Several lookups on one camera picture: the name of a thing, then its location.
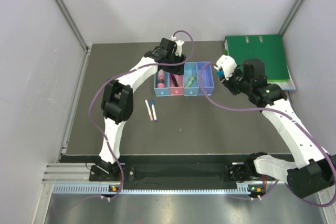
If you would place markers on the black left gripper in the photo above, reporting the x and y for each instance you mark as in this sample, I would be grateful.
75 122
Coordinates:
177 69

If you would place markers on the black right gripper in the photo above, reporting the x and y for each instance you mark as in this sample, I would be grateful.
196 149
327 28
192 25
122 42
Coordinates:
228 83

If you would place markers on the purple cap black highlighter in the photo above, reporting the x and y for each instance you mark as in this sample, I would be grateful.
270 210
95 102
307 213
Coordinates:
174 80

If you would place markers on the blue cap black highlighter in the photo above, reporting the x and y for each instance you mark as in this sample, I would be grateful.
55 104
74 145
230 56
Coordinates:
220 73

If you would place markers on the pink lid pen jar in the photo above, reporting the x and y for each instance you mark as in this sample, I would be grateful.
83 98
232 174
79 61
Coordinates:
161 79

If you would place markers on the green glitter glue tube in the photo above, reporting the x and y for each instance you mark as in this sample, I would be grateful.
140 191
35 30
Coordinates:
190 81

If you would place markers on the sky blue plastic bin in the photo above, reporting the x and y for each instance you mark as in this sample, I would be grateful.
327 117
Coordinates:
162 92

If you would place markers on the pink plastic bin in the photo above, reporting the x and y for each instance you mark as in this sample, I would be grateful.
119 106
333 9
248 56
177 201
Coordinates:
179 89

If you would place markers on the light blue plastic bin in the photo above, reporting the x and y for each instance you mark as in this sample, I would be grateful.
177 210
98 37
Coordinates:
190 69

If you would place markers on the purple-blue plastic bin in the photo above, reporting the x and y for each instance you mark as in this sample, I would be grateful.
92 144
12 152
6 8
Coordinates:
207 78

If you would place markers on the white marker orange cap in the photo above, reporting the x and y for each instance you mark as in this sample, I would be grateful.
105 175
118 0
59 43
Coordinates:
149 109

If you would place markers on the white marker blue cap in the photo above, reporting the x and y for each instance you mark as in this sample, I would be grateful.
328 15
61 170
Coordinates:
154 111

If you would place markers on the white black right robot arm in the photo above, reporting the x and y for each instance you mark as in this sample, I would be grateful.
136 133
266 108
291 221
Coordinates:
313 168

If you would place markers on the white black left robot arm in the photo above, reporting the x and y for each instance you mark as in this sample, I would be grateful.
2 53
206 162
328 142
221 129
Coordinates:
117 99

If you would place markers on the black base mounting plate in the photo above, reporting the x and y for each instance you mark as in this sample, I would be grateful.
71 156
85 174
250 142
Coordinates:
172 174

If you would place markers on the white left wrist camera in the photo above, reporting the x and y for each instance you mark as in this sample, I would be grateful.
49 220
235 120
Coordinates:
179 46

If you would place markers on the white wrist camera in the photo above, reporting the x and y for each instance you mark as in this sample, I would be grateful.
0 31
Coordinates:
227 64
179 46

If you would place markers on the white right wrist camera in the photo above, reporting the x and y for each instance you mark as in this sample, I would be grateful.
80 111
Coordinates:
227 64

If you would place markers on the green ring binder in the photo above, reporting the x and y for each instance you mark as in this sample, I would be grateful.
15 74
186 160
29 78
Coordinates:
254 41

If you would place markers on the aluminium front rail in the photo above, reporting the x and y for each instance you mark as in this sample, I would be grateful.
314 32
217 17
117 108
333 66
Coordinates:
67 173

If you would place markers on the white slotted cable duct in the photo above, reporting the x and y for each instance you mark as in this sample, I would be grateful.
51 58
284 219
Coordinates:
106 189

